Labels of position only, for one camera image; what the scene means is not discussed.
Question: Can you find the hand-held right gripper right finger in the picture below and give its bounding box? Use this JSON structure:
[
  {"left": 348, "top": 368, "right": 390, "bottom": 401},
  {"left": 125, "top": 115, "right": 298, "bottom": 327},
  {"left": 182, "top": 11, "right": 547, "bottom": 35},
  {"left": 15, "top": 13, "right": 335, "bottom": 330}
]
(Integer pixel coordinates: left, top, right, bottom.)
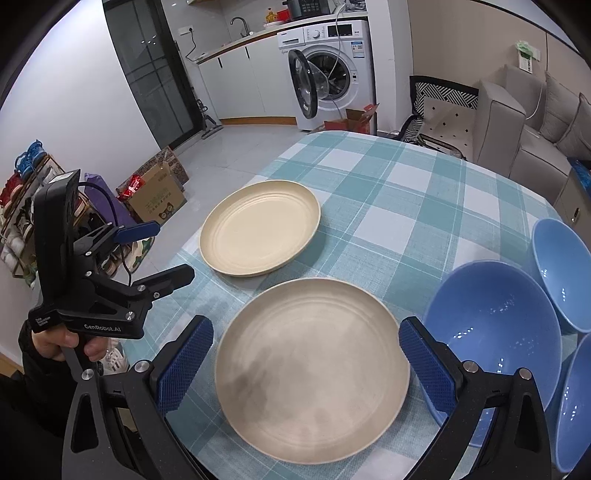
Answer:
[{"left": 398, "top": 316, "right": 552, "bottom": 480}]

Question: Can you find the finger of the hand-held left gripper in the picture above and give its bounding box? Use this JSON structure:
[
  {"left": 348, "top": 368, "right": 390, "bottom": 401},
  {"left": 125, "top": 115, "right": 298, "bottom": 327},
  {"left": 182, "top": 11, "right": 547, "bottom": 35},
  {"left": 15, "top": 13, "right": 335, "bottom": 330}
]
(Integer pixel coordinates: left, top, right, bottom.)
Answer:
[
  {"left": 87, "top": 264, "right": 196, "bottom": 315},
  {"left": 73, "top": 220, "right": 161, "bottom": 260}
]

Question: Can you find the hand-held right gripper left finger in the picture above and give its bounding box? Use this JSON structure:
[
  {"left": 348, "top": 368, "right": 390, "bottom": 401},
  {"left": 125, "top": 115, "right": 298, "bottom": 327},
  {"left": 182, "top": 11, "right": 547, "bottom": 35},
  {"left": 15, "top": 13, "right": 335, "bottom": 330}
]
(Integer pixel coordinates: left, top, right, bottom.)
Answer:
[{"left": 62, "top": 315, "right": 214, "bottom": 480}]

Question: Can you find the blue bowl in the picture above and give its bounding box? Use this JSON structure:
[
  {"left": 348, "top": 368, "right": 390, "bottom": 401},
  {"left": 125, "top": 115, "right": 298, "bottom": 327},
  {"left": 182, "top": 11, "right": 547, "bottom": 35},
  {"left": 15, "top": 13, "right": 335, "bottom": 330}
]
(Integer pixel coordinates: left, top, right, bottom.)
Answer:
[
  {"left": 531, "top": 218, "right": 591, "bottom": 333},
  {"left": 422, "top": 261, "right": 563, "bottom": 449},
  {"left": 553, "top": 332, "right": 591, "bottom": 473}
]

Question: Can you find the cream round plate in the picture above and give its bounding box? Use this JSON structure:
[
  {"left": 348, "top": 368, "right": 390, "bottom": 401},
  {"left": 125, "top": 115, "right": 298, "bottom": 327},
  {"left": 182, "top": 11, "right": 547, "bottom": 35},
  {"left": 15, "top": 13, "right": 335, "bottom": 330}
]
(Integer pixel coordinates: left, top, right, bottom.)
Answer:
[
  {"left": 199, "top": 180, "right": 321, "bottom": 278},
  {"left": 215, "top": 278, "right": 411, "bottom": 463}
]

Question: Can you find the person's left forearm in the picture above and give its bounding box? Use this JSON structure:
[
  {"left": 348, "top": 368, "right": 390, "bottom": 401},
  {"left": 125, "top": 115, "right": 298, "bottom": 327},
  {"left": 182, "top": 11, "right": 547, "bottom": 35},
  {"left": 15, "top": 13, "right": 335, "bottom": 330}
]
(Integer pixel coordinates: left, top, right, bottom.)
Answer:
[{"left": 0, "top": 332, "right": 77, "bottom": 480}]

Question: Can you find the person's left hand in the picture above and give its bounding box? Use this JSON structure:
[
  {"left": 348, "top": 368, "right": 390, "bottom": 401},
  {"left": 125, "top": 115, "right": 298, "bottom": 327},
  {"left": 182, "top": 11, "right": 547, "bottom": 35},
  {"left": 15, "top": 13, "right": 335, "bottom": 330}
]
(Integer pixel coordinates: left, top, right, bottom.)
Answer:
[{"left": 19, "top": 323, "right": 107, "bottom": 363}]

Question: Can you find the green white slipper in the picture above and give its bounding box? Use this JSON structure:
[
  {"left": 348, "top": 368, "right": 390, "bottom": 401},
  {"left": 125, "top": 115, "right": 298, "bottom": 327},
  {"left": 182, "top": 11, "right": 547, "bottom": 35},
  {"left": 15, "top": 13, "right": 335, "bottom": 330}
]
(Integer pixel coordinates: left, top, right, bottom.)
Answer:
[{"left": 124, "top": 237, "right": 156, "bottom": 273}]

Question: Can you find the brown cardboard box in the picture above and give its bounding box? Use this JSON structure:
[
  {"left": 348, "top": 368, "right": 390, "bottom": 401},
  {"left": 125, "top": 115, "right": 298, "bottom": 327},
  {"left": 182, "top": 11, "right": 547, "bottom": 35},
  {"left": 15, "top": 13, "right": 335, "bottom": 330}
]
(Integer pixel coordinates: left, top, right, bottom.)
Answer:
[{"left": 124, "top": 164, "right": 188, "bottom": 225}]

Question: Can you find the red snack packet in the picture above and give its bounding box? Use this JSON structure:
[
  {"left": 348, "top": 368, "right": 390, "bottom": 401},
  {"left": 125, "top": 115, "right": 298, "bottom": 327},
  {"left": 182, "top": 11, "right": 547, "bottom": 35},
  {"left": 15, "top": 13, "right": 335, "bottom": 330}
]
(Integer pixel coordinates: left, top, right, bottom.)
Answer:
[{"left": 117, "top": 174, "right": 149, "bottom": 202}]

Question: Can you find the purple bag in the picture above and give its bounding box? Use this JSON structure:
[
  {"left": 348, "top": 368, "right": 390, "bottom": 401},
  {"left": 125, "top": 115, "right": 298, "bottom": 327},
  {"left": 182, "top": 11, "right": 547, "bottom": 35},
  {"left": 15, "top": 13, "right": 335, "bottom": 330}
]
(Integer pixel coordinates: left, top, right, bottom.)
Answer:
[{"left": 82, "top": 172, "right": 140, "bottom": 227}]

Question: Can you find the shoe rack with shoes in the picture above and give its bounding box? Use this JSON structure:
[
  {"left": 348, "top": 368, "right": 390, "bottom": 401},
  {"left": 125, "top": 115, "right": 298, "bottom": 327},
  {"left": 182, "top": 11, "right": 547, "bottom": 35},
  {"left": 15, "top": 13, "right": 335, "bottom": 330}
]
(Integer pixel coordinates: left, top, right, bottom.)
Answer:
[{"left": 0, "top": 140, "right": 94, "bottom": 288}]

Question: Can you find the white sneaker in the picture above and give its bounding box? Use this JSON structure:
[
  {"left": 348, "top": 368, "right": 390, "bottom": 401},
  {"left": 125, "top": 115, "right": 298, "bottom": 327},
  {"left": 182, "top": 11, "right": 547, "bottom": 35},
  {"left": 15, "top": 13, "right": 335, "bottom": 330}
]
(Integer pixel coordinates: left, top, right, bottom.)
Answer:
[{"left": 99, "top": 346, "right": 130, "bottom": 375}]

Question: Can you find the floor mop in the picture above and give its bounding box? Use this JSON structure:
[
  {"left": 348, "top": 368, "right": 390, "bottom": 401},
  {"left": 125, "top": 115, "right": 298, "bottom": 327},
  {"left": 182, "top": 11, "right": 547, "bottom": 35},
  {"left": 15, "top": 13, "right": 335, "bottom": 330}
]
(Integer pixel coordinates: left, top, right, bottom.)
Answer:
[{"left": 196, "top": 96, "right": 223, "bottom": 140}]

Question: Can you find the dark glass door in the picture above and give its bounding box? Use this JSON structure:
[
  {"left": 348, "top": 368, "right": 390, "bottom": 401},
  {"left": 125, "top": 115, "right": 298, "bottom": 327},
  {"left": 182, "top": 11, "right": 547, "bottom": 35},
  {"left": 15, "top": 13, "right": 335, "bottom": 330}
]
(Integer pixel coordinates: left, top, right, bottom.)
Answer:
[{"left": 102, "top": 0, "right": 195, "bottom": 149}]

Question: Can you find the teal white checkered tablecloth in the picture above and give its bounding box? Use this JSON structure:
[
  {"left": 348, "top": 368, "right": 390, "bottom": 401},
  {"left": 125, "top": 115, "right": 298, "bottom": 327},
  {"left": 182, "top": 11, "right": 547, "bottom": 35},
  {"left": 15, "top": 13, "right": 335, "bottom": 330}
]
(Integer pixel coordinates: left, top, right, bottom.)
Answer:
[{"left": 124, "top": 130, "right": 579, "bottom": 480}]

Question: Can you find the white kitchen counter cabinet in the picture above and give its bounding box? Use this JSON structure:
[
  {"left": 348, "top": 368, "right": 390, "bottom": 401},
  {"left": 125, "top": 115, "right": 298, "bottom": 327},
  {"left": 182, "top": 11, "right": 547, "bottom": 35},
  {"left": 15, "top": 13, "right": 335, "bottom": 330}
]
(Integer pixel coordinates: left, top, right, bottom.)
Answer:
[{"left": 196, "top": 18, "right": 302, "bottom": 126}]

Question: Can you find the beige low cabinet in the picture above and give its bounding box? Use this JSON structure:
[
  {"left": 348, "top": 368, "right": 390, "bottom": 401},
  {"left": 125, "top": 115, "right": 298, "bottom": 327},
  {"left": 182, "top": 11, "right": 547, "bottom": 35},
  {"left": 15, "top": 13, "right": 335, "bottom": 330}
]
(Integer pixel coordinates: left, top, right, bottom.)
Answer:
[{"left": 553, "top": 170, "right": 591, "bottom": 228}]

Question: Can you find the red cardboard box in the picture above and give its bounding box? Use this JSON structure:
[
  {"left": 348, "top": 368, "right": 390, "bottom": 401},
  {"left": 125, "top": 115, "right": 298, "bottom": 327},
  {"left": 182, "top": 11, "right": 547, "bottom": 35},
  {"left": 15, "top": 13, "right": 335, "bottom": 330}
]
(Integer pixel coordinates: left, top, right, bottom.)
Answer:
[{"left": 322, "top": 103, "right": 382, "bottom": 136}]

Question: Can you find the blue plastic pack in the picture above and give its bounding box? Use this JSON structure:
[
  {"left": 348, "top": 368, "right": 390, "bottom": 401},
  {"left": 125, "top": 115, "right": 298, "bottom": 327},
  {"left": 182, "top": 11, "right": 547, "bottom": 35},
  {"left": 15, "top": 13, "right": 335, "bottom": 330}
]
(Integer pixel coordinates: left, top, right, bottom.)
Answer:
[{"left": 567, "top": 157, "right": 591, "bottom": 190}]

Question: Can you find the grey sofa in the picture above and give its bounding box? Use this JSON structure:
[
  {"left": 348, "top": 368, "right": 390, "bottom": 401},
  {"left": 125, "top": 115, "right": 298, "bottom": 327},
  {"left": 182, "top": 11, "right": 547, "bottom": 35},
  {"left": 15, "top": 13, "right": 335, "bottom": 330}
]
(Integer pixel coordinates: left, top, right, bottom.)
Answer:
[{"left": 473, "top": 62, "right": 591, "bottom": 182}]

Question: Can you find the black patterned chair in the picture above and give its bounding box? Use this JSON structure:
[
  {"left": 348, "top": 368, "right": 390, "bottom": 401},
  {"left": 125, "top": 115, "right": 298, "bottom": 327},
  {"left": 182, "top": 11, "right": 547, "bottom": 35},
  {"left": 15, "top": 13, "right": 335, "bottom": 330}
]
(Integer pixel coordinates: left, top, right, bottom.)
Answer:
[{"left": 396, "top": 75, "right": 481, "bottom": 160}]

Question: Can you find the white washing machine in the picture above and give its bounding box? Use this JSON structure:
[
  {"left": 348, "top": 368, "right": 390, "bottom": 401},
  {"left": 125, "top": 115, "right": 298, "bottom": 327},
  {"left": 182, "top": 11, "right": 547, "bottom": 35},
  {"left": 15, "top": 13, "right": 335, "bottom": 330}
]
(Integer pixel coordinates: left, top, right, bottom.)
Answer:
[{"left": 277, "top": 19, "right": 378, "bottom": 133}]

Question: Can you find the grey sofa cushion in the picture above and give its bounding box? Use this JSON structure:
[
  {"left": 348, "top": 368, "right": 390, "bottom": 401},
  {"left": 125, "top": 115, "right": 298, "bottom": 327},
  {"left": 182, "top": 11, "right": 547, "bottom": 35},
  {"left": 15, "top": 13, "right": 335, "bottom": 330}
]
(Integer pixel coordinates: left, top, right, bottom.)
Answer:
[
  {"left": 537, "top": 71, "right": 583, "bottom": 144},
  {"left": 556, "top": 92, "right": 591, "bottom": 158}
]

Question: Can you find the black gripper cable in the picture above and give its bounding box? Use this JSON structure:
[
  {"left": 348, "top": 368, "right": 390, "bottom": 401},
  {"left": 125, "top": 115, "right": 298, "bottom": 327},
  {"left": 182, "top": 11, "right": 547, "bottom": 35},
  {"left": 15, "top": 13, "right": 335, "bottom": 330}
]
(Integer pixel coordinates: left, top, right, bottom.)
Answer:
[{"left": 76, "top": 180, "right": 136, "bottom": 288}]

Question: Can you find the white green wall device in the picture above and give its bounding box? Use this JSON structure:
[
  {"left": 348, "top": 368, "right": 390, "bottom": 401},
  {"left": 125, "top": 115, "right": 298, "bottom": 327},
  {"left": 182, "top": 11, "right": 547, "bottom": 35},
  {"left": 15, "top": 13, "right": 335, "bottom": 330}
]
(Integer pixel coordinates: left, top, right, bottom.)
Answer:
[{"left": 512, "top": 40, "right": 541, "bottom": 74}]

